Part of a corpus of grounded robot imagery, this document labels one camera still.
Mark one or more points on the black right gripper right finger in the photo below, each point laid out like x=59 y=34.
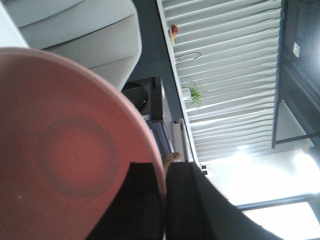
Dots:
x=196 y=210

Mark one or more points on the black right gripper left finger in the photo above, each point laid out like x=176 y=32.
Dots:
x=136 y=211

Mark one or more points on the pink bowl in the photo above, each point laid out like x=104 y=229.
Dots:
x=67 y=139

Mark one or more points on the woven basket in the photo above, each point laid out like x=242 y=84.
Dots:
x=169 y=158

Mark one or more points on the potted green plant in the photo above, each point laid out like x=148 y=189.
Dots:
x=193 y=95

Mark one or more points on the dark kitchen counter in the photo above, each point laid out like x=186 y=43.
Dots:
x=155 y=63

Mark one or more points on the right beige armchair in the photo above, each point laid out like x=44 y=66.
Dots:
x=101 y=35

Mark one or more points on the fruit bowl on counter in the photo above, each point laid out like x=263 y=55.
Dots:
x=173 y=31

